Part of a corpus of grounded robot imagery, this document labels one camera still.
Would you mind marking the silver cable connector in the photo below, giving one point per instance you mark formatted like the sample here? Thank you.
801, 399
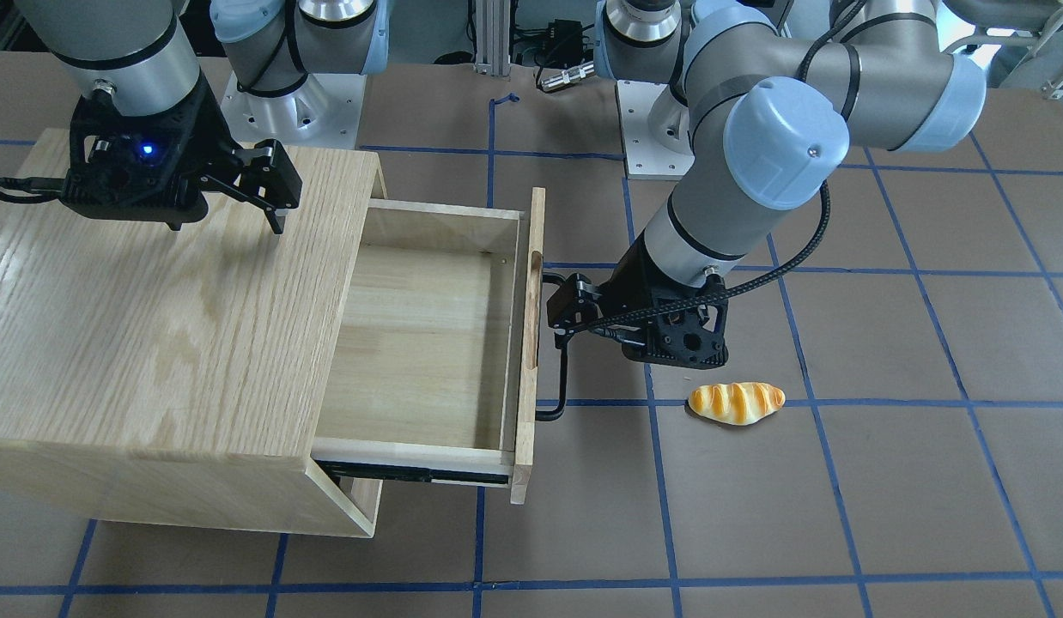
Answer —
566, 78

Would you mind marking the toy bread roll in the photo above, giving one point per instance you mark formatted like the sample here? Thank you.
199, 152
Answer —
736, 404

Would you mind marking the light wooden drawer cabinet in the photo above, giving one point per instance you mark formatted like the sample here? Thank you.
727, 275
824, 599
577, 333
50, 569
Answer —
160, 377

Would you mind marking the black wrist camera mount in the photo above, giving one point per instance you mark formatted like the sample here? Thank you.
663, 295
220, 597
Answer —
693, 338
132, 168

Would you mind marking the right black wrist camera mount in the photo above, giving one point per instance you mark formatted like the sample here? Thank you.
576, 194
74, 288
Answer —
132, 168

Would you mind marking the aluminium frame post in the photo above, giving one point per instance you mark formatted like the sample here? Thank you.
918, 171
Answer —
492, 23

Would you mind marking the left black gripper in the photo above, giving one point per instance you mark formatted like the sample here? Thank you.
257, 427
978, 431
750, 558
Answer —
628, 276

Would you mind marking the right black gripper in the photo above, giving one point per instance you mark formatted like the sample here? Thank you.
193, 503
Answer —
207, 142

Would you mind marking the black power box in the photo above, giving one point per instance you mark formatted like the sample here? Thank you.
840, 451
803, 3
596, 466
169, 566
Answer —
560, 44

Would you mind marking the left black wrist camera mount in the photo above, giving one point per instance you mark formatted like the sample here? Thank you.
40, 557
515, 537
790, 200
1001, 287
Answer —
693, 338

